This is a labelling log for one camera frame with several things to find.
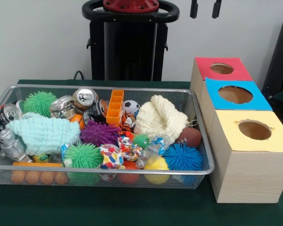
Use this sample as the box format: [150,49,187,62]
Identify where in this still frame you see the multicolour patterned cloth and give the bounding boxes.
[117,136,142,162]
[99,144,126,170]

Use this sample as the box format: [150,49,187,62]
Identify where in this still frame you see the purple spiky ball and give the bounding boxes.
[80,119,121,148]

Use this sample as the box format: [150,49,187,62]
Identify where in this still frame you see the mint green cloth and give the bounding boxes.
[5,112,81,156]

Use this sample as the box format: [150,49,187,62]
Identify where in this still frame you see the black flat panel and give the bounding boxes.
[261,15,283,95]

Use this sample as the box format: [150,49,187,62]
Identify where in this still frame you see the black cable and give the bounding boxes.
[73,70,85,81]

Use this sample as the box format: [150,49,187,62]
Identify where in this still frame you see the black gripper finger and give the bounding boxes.
[190,0,199,19]
[211,0,223,19]

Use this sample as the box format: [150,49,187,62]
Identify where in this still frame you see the wooden box with three holes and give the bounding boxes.
[190,56,283,204]

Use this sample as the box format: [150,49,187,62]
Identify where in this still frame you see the orange plastic block tray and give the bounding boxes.
[106,89,125,125]

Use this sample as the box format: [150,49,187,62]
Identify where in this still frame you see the blue spiky ball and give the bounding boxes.
[163,142,203,171]

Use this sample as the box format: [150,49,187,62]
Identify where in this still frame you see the small soccer ball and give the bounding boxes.
[122,100,141,116]

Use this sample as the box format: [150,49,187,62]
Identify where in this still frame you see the green spiky ball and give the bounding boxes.
[22,90,58,118]
[63,142,104,169]

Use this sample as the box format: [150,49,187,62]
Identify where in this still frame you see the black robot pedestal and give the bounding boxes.
[82,0,180,82]

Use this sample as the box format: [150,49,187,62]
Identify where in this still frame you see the brown toy football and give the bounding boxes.
[175,128,202,148]

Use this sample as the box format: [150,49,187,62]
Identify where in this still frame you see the silver wire mesh bin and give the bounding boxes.
[0,84,215,190]

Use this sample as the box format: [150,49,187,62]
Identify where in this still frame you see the cream knitted cloth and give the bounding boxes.
[133,95,191,143]

